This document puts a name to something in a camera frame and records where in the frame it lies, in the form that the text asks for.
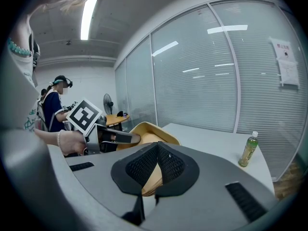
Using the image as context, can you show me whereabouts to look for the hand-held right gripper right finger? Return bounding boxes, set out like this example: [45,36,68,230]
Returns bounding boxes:
[147,141,289,224]

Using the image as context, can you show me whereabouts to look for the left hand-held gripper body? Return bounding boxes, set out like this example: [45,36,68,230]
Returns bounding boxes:
[66,97,108,155]

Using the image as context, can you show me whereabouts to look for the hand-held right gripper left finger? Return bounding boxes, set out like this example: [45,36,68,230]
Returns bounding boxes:
[65,141,159,226]

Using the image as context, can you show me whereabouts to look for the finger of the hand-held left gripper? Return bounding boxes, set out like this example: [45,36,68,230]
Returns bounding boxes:
[96,127,141,145]
[100,141,119,154]

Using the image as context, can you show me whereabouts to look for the person's left forearm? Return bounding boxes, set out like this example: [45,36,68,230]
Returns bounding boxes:
[34,128,61,147]

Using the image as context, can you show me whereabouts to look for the person's left hand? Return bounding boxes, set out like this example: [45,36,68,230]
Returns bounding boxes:
[62,130,85,156]

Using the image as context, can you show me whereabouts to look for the round wooden table black base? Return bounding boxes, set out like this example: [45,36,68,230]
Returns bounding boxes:
[105,114,130,132]

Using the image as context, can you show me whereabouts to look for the black standing fan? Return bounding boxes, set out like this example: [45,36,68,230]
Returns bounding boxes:
[103,93,114,115]

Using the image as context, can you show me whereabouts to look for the green tea bottle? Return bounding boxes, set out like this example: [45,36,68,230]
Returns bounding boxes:
[238,131,259,167]

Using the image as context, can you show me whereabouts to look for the person's white printed shirt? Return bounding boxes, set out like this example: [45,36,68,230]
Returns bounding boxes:
[0,44,41,132]

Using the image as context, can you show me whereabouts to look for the ceiling light strip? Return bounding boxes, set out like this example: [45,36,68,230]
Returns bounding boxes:
[80,0,98,40]

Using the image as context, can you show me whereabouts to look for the person's neck and chest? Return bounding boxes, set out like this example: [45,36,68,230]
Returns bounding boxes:
[12,15,33,50]

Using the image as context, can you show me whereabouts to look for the paper notice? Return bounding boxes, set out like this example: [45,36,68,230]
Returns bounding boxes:
[269,36,300,89]

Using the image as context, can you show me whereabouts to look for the white bead bracelet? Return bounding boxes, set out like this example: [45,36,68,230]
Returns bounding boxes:
[57,129,66,154]

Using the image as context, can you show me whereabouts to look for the gray harness strap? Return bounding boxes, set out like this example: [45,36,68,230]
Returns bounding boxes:
[28,30,41,69]

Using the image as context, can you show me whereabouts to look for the teal bead necklace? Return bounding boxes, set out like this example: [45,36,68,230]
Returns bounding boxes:
[7,38,32,57]

